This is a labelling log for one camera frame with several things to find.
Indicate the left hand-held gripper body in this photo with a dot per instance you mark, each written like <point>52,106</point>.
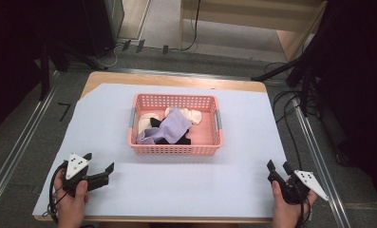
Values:
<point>77,172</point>

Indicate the pink plastic basket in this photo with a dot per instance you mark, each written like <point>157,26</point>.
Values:
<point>175,124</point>

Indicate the white table mat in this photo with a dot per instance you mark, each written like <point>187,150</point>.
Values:
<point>119,126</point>

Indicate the dark cabinet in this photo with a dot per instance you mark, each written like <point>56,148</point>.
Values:
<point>103,25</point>

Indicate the wooden shelf unit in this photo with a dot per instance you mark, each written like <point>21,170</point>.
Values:
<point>265,19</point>

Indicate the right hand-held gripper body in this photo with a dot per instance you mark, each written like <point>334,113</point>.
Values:
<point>298,186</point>

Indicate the person's left hand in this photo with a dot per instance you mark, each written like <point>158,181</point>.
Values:
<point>71,202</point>

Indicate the metal floor rail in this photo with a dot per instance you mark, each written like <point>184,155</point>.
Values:
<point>320,164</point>
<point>16,152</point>

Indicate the black tripod stand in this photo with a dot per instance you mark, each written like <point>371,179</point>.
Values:
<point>300,69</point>
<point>47,53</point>

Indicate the wooden table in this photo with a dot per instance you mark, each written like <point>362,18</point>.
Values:
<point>176,79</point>

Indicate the cream sock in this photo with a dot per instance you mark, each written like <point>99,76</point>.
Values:
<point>192,114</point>
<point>145,122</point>

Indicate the person's right hand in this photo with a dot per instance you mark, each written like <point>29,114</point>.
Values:
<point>287,210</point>

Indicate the black sock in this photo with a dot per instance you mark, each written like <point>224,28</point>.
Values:
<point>176,140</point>

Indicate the purple sock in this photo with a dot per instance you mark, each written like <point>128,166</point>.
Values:
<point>148,136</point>
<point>175,126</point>

